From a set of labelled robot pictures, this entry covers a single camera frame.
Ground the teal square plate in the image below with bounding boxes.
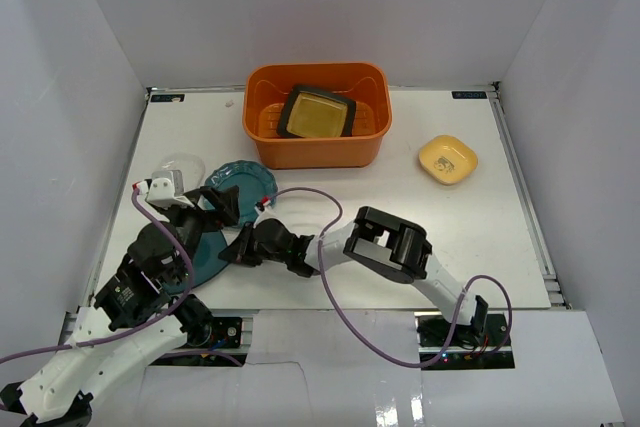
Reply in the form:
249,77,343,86
161,232,228,295

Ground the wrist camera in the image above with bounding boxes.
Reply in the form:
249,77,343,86
254,197,278,226
133,170,194,210

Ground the teal scalloped round plate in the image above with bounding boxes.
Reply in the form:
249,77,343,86
205,160,278,228

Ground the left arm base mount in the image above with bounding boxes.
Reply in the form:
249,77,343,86
154,316,250,367

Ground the small yellow square dish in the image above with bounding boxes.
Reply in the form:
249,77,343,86
418,135,479,186

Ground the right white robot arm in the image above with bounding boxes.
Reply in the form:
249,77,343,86
218,206,488,346

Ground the orange plastic bin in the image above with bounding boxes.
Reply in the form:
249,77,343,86
242,62,392,169

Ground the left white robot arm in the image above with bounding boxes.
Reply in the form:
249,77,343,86
1,177,239,426

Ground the black amber square plate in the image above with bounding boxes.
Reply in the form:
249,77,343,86
276,84,357,139

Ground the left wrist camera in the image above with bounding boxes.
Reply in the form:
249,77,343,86
133,170,194,210

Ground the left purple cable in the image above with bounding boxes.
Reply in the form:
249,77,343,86
0,186,246,413

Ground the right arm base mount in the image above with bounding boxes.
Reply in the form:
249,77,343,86
416,313,515,371

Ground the left blue corner label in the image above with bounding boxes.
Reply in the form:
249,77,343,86
149,94,185,103

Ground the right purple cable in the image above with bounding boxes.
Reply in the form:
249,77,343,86
257,187,514,369

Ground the right blue corner label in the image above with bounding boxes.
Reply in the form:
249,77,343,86
451,91,487,100

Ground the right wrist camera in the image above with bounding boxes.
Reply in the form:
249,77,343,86
254,197,278,226

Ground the purple cable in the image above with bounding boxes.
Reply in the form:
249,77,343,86
0,186,246,413
257,187,514,369

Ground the blue corner label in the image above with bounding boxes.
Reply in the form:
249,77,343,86
451,91,487,100
149,94,185,103

